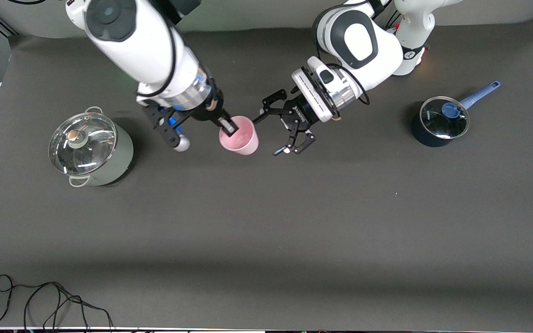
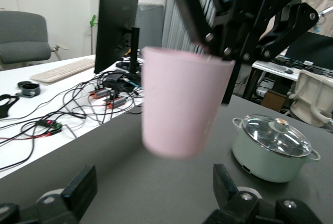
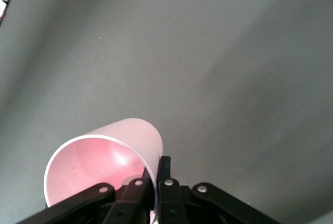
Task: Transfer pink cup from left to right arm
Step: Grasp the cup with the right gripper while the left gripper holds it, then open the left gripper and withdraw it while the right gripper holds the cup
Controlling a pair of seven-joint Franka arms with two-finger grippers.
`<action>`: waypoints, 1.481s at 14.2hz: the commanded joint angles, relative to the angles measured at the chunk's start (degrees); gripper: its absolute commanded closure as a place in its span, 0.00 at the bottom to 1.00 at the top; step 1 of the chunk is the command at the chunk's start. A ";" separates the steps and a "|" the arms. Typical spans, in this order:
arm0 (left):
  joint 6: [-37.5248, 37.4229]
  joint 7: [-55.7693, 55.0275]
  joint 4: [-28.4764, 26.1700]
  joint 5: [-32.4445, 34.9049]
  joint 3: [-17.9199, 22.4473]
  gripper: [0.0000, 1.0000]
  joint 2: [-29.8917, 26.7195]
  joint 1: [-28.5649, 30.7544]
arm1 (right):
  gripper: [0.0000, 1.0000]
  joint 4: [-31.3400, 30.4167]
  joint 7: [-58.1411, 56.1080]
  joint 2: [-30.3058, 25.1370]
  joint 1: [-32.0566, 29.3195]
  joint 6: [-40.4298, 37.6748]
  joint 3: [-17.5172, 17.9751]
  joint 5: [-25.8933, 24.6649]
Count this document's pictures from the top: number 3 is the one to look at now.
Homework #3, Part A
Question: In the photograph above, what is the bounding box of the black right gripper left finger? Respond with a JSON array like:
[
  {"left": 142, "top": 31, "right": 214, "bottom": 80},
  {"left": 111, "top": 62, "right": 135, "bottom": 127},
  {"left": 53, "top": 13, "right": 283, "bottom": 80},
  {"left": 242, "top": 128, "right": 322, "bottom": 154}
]
[{"left": 15, "top": 178, "right": 152, "bottom": 224}]

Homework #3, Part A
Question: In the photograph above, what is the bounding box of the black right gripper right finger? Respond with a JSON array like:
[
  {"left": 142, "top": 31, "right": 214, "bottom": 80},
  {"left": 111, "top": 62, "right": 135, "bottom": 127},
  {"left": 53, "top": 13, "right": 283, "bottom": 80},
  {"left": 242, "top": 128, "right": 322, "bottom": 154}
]
[{"left": 156, "top": 155, "right": 281, "bottom": 224}]

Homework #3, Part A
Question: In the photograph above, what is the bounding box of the pink plastic cup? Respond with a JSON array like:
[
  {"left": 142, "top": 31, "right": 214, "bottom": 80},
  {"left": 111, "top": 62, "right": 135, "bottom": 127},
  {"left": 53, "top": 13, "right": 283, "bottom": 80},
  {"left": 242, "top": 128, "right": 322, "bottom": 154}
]
[{"left": 43, "top": 117, "right": 164, "bottom": 224}]

